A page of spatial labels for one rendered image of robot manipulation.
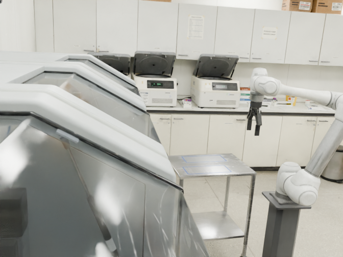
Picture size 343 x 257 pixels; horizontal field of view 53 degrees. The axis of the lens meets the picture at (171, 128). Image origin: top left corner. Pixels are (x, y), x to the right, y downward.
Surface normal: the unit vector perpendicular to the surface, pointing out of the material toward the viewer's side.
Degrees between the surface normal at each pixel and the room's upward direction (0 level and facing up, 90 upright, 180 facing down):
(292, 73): 90
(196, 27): 90
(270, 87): 89
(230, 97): 90
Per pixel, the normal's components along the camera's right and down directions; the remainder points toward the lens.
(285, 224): 0.16, 0.26
